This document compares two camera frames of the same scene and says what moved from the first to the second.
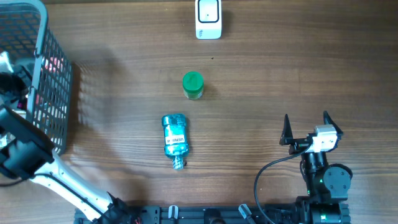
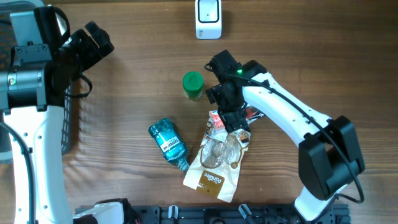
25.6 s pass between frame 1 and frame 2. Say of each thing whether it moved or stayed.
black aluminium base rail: stayed
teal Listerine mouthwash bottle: moved
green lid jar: stayed
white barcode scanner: stayed
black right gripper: moved
